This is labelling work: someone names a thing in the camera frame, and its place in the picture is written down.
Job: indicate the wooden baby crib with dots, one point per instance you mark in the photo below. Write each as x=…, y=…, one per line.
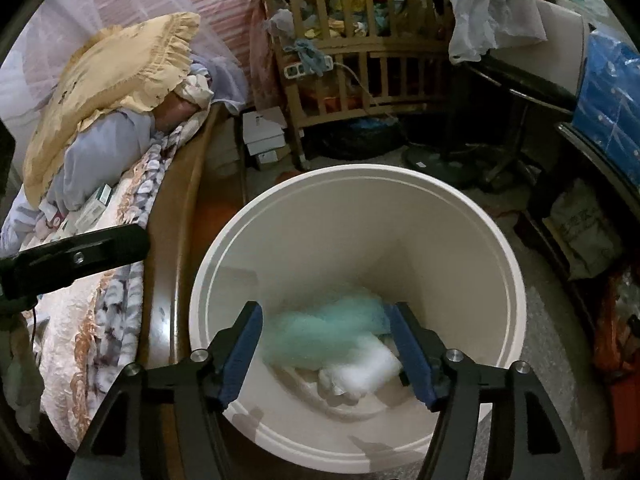
x=370, y=45

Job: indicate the large white box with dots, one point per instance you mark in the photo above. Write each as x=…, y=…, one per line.
x=560, y=40

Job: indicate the white sack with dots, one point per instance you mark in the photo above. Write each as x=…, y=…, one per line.
x=585, y=230

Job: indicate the white plastic bag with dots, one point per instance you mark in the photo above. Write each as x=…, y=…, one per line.
x=480, y=15

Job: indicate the dark shelf unit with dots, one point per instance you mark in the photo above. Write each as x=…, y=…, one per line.
x=585, y=145

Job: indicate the pink striped curtain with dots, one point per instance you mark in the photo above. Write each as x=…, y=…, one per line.
x=225, y=5

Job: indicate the white power strip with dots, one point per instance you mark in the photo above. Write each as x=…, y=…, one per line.
x=295, y=69

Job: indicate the blue plastic package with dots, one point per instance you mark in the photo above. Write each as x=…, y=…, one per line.
x=610, y=95

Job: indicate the yellow ruffled pillow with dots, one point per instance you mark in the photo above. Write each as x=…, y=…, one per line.
x=110, y=75

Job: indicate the orange plastic bag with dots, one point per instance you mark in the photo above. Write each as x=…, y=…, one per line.
x=620, y=395

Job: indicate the black plastic bag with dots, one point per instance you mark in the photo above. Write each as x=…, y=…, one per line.
x=360, y=140

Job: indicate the white cardboard box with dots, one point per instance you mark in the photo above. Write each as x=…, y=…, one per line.
x=267, y=156
x=262, y=125

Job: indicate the white box green stripe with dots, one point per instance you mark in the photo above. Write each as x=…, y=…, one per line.
x=103, y=195

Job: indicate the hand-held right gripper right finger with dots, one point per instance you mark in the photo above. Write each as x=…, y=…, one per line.
x=410, y=355

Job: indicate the wooden bed frame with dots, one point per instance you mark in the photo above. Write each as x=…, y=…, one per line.
x=170, y=240

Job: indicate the dark round fan base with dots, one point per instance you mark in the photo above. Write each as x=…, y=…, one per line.
x=435, y=165

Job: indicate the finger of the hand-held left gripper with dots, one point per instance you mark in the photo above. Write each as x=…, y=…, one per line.
x=80, y=257

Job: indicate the white round trash bin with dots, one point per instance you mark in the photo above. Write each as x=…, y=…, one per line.
x=360, y=240

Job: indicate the white milk carton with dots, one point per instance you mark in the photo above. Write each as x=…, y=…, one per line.
x=87, y=217

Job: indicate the floral patterned bed sheet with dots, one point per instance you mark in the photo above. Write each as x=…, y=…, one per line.
x=125, y=300

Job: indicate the grey-blue blanket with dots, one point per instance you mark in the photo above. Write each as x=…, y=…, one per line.
x=100, y=150

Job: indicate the blue knit cloth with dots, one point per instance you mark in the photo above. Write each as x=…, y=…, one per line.
x=305, y=55

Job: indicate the white mosquito net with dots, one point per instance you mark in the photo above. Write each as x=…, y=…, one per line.
x=75, y=0

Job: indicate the teal cloth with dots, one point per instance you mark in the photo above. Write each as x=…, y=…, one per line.
x=320, y=325

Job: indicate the black side table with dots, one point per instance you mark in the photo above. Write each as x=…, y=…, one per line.
x=515, y=82

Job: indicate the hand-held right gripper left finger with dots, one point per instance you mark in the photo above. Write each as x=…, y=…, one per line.
x=245, y=355

